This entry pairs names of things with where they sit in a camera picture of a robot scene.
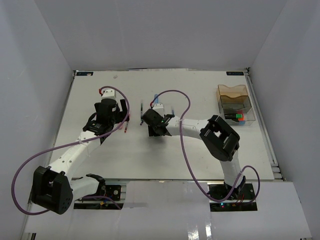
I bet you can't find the blue correction tape case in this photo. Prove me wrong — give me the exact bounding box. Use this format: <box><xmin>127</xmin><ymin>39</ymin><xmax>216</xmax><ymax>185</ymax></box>
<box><xmin>153</xmin><ymin>94</ymin><xmax>159</xmax><ymax>104</ymax></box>

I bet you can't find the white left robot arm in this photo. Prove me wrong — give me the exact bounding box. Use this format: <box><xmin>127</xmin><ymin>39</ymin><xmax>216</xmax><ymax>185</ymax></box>
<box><xmin>31</xmin><ymin>97</ymin><xmax>129</xmax><ymax>215</ymax></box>

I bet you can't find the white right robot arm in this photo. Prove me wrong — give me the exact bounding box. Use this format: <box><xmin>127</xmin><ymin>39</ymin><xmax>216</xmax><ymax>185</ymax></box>
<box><xmin>141</xmin><ymin>109</ymin><xmax>246</xmax><ymax>200</ymax></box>

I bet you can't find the red gel pen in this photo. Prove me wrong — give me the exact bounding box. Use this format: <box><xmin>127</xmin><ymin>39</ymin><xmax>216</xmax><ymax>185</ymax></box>
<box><xmin>124</xmin><ymin>121</ymin><xmax>129</xmax><ymax>133</ymax></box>

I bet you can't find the transparent tiered organizer container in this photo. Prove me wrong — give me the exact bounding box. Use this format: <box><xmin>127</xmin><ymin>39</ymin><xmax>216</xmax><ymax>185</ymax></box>
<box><xmin>216</xmin><ymin>84</ymin><xmax>256</xmax><ymax>126</ymax></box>

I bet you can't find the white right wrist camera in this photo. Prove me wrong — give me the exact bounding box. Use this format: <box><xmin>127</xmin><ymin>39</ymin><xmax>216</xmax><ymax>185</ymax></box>
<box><xmin>153</xmin><ymin>103</ymin><xmax>165</xmax><ymax>116</ymax></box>

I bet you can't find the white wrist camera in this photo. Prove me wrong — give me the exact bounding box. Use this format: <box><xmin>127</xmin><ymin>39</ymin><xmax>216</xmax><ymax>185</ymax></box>
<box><xmin>101</xmin><ymin>88</ymin><xmax>117</xmax><ymax>100</ymax></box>
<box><xmin>153</xmin><ymin>103</ymin><xmax>165</xmax><ymax>116</ymax></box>

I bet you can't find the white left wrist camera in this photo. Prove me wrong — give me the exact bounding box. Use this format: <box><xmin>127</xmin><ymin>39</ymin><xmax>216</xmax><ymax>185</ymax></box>
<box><xmin>101</xmin><ymin>88</ymin><xmax>117</xmax><ymax>100</ymax></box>

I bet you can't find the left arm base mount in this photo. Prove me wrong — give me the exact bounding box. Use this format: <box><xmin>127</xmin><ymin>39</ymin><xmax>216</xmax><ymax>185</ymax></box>
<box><xmin>73</xmin><ymin>184</ymin><xmax>126</xmax><ymax>210</ymax></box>

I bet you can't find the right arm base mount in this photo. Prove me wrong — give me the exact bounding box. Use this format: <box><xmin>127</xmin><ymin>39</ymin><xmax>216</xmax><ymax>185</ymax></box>
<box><xmin>207</xmin><ymin>183</ymin><xmax>258</xmax><ymax>213</ymax></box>

